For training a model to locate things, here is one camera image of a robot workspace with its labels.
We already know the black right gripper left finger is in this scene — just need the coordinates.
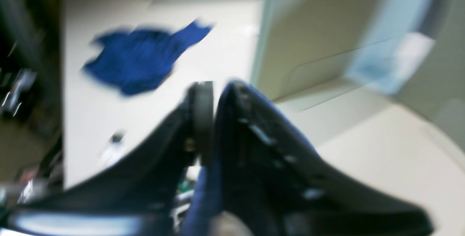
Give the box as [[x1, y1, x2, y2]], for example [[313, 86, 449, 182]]
[[7, 81, 214, 236]]

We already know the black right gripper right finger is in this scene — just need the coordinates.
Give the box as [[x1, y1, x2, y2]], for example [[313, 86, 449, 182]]
[[215, 80, 434, 236]]

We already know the dark blue t-shirt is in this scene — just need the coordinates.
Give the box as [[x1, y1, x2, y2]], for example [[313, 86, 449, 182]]
[[83, 20, 213, 96]]

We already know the grey right side partition panel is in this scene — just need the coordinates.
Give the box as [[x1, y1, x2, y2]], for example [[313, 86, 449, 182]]
[[252, 0, 464, 130]]

